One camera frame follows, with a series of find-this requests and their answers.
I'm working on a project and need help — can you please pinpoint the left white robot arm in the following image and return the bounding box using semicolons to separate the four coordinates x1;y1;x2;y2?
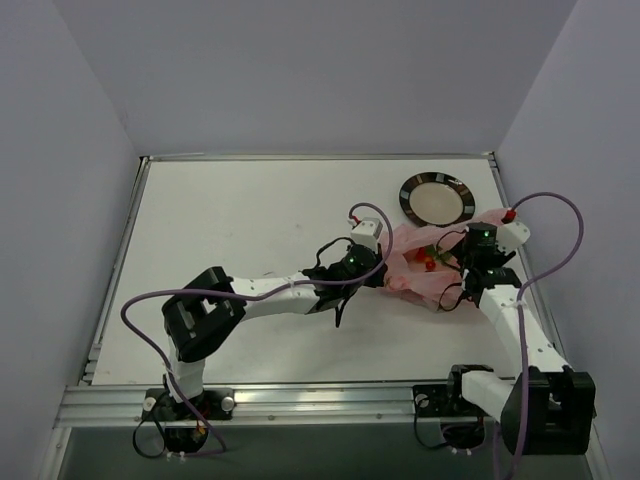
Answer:
162;244;387;419

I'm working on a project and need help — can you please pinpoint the pink plastic bag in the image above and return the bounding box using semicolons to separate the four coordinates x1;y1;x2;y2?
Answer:
380;208;516;311

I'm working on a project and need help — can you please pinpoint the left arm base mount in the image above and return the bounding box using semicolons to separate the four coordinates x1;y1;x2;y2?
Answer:
131;387;236;461

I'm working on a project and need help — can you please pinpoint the black rimmed plate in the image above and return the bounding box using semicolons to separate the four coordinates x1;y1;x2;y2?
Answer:
398;172;476;227

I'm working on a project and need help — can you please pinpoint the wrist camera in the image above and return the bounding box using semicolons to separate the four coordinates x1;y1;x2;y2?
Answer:
350;218;383;252
496;209;531;253

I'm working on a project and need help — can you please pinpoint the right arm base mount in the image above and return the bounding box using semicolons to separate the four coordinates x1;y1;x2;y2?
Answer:
412;383;500;456

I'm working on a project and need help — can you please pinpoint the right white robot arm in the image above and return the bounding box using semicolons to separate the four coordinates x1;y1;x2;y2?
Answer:
443;221;596;457

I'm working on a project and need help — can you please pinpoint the aluminium front rail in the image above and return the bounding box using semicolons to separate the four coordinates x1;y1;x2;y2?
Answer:
54;381;414;428

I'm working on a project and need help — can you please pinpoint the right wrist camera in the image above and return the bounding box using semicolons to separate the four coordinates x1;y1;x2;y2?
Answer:
496;209;531;253

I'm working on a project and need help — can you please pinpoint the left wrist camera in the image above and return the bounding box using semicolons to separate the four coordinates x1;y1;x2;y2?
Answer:
350;218;383;252

